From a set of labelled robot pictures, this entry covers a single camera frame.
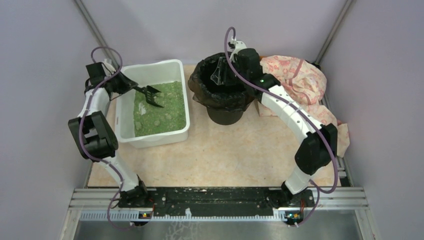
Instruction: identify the black litter scoop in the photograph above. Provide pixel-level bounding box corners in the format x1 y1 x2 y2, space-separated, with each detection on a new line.
133 85 163 108

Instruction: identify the black trash bin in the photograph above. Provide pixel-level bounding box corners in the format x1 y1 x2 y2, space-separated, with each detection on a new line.
206 107 244 126

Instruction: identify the white plastic litter box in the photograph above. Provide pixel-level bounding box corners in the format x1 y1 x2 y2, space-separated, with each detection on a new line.
114 59 190 148

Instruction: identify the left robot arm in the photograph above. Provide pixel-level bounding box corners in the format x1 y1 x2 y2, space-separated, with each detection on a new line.
68 62 153 208

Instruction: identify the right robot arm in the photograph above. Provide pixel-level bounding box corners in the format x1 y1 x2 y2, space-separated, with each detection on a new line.
210 48 338 197

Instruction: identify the black garbage bag liner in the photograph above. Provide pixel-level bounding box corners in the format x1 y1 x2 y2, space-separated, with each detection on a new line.
187 52 254 112

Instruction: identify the pink floral cloth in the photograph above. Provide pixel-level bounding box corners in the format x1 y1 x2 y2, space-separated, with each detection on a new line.
260 55 350 158

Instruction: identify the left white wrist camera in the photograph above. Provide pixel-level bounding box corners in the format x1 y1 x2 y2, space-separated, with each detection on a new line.
101 58 116 76

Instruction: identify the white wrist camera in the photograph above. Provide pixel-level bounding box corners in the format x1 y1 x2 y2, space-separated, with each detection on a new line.
101 58 116 76
228 37 247 62

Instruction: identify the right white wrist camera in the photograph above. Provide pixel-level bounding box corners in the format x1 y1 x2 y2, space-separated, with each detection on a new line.
228 37 247 62

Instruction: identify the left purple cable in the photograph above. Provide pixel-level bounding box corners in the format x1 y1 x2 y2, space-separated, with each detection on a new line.
77 46 137 232

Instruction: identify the purple cable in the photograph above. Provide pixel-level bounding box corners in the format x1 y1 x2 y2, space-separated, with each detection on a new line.
224 26 340 228
77 46 137 232

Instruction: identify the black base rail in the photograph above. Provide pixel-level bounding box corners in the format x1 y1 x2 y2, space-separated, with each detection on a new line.
67 179 319 223

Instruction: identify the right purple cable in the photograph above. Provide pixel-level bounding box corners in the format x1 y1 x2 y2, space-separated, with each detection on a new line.
224 26 340 228

